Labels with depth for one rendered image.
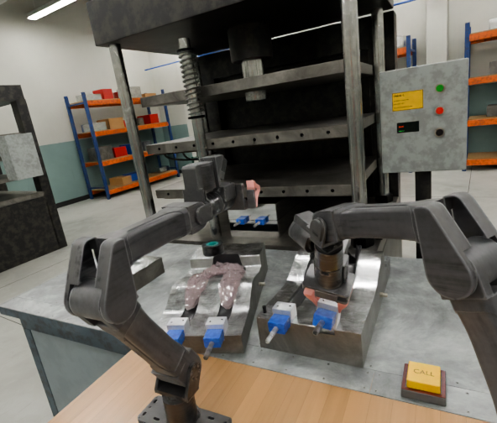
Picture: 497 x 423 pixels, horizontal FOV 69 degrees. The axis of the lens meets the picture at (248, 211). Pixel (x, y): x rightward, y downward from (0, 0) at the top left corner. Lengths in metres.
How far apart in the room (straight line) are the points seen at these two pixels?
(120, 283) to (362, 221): 0.39
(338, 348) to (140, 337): 0.47
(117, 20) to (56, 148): 6.72
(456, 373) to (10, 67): 8.27
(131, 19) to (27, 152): 3.20
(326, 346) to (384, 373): 0.13
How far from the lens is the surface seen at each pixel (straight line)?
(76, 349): 1.57
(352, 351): 0.91
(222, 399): 0.90
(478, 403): 0.90
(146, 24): 1.89
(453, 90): 1.57
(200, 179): 0.78
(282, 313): 0.93
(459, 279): 0.52
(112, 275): 0.57
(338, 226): 0.66
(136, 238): 0.62
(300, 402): 0.86
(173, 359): 0.74
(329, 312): 0.87
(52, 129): 8.60
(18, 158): 4.86
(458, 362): 0.98
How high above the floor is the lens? 1.39
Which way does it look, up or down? 15 degrees down
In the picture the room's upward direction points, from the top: 8 degrees counter-clockwise
